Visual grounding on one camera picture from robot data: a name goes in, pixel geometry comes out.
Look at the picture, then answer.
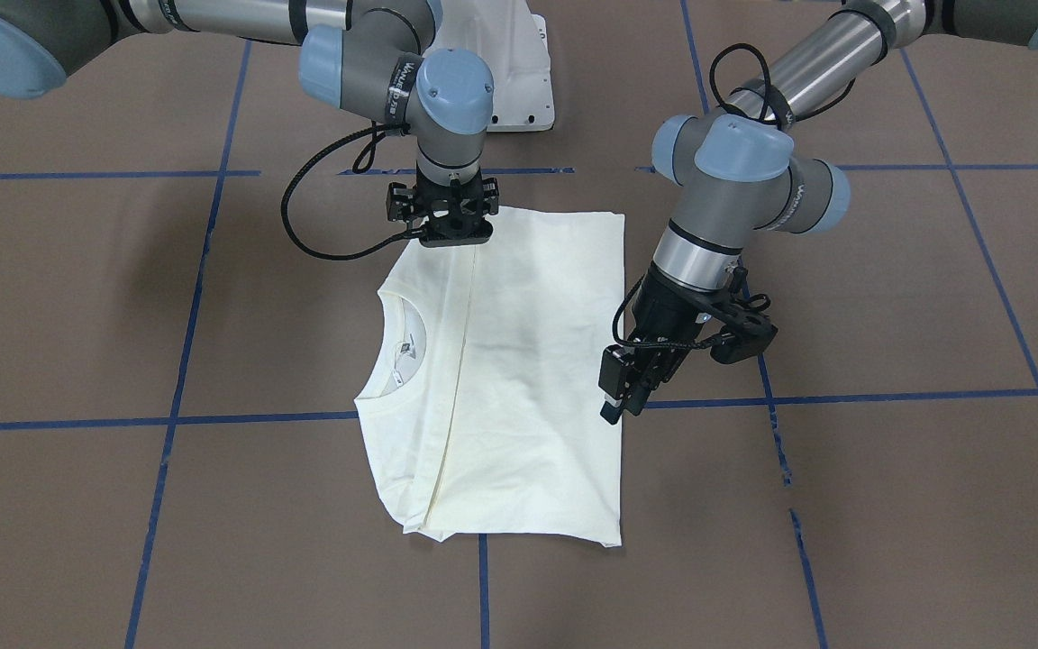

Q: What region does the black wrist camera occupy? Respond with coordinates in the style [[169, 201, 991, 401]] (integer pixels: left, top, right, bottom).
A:
[[710, 288, 779, 366], [387, 174, 499, 223]]

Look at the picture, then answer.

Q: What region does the cream long-sleeve cat shirt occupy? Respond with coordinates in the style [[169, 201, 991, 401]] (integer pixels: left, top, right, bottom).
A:
[[354, 208, 624, 547]]

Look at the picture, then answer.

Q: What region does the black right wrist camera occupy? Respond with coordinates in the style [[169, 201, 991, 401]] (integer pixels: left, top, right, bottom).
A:
[[387, 174, 499, 223]]

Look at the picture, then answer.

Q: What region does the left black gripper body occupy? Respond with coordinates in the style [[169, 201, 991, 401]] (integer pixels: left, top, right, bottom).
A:
[[598, 263, 703, 425]]

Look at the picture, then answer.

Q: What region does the white camera pole with base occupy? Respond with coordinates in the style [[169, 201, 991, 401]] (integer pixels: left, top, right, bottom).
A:
[[435, 1, 556, 133]]

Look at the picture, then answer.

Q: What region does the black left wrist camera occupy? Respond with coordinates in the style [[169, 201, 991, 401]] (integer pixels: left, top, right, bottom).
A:
[[710, 288, 779, 366]]

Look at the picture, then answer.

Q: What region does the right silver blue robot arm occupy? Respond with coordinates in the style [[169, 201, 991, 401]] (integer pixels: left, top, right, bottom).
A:
[[0, 1, 499, 248]]

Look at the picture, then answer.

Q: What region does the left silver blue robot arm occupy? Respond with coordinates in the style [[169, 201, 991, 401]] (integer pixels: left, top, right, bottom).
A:
[[600, 1, 1038, 423]]

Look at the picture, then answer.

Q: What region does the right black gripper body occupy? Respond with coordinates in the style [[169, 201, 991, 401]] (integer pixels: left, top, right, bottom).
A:
[[417, 175, 495, 248]]

